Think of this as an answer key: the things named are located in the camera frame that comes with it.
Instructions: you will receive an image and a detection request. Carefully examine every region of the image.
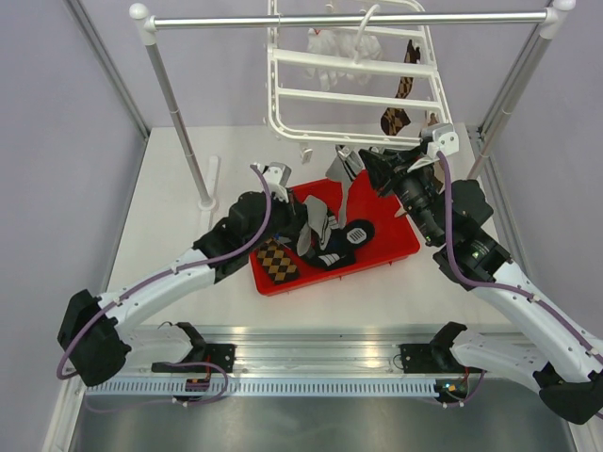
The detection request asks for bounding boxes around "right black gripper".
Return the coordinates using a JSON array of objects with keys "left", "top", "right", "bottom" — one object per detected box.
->
[{"left": 361, "top": 143, "right": 444, "bottom": 244}]

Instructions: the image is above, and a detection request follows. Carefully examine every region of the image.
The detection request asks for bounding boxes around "grey striped sock back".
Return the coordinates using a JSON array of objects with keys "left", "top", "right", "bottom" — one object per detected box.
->
[{"left": 325, "top": 145, "right": 364, "bottom": 228}]

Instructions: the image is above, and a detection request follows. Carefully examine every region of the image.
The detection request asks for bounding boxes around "grey striped sock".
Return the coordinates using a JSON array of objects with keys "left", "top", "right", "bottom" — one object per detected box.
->
[
  {"left": 296, "top": 196, "right": 333, "bottom": 256},
  {"left": 325, "top": 145, "right": 364, "bottom": 228}
]

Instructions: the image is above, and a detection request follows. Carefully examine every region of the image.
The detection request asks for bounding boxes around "black blue sock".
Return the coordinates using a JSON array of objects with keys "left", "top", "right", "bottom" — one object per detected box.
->
[
  {"left": 296, "top": 218, "right": 375, "bottom": 271},
  {"left": 274, "top": 226, "right": 306, "bottom": 248}
]

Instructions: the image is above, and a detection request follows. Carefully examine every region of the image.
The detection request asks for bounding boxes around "white clip sock hanger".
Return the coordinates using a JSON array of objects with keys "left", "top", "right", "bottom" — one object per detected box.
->
[{"left": 264, "top": 1, "right": 452, "bottom": 153}]

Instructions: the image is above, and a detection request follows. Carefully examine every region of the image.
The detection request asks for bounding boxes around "beige brown striped sock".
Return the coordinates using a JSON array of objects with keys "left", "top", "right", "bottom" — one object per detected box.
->
[{"left": 432, "top": 161, "right": 446, "bottom": 193}]

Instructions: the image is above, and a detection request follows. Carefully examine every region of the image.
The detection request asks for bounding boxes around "grey striped sock front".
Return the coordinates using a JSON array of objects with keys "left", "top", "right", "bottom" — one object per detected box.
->
[{"left": 296, "top": 196, "right": 333, "bottom": 256}]

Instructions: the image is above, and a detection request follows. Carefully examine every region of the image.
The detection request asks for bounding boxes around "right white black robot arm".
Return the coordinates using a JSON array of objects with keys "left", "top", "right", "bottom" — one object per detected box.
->
[{"left": 360, "top": 149, "right": 602, "bottom": 425}]

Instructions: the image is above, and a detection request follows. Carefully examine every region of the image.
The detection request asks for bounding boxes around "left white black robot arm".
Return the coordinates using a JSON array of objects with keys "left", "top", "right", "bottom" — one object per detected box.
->
[{"left": 57, "top": 192, "right": 307, "bottom": 386}]

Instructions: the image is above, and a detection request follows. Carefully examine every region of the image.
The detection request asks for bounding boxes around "brown argyle sock hanging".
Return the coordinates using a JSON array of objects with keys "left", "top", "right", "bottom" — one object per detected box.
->
[{"left": 380, "top": 40, "right": 421, "bottom": 137}]

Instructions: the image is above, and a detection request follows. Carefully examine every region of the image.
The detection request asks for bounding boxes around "red plastic bin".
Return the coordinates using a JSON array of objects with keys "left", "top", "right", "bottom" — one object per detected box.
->
[{"left": 250, "top": 170, "right": 420, "bottom": 296}]

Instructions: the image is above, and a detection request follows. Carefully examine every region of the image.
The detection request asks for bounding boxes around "brown argyle sock in bin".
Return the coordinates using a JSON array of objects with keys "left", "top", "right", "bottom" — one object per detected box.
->
[{"left": 256, "top": 239, "right": 301, "bottom": 285}]

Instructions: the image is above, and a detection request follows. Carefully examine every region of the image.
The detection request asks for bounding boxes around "white glove with red trim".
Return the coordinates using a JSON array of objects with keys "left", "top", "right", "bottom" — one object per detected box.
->
[{"left": 305, "top": 28, "right": 383, "bottom": 91}]

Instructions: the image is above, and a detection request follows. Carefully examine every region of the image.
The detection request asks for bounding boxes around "metal clothes rack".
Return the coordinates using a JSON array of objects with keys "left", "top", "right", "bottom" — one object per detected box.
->
[{"left": 129, "top": 1, "right": 576, "bottom": 227}]

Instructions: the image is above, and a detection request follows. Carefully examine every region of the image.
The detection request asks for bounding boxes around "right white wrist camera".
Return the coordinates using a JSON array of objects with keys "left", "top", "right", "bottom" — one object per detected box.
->
[{"left": 408, "top": 123, "right": 460, "bottom": 172}]

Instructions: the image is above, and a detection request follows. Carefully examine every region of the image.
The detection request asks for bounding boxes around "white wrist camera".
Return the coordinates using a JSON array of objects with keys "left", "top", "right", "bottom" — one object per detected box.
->
[
  {"left": 251, "top": 162, "right": 291, "bottom": 202},
  {"left": 408, "top": 123, "right": 460, "bottom": 172}
]

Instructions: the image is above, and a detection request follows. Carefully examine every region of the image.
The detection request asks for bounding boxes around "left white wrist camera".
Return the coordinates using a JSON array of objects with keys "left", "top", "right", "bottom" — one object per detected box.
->
[{"left": 251, "top": 162, "right": 291, "bottom": 202}]

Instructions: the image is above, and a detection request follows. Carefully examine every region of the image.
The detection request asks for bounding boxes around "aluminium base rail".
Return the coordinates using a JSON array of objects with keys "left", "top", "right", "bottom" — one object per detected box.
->
[{"left": 121, "top": 325, "right": 435, "bottom": 376}]

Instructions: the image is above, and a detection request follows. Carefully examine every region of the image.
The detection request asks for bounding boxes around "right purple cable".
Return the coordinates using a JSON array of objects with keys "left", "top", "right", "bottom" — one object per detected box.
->
[{"left": 435, "top": 150, "right": 603, "bottom": 373}]

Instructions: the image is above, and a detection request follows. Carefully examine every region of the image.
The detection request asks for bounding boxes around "purple cable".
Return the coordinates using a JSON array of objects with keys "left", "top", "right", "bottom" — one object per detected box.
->
[
  {"left": 56, "top": 163, "right": 274, "bottom": 415},
  {"left": 435, "top": 150, "right": 603, "bottom": 373}
]

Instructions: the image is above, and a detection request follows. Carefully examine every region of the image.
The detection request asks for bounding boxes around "white slotted cable duct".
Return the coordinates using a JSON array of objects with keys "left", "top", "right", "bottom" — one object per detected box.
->
[{"left": 87, "top": 377, "right": 439, "bottom": 397}]

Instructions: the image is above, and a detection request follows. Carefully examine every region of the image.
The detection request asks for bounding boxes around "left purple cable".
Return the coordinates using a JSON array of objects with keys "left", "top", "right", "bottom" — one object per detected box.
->
[{"left": 56, "top": 163, "right": 274, "bottom": 415}]

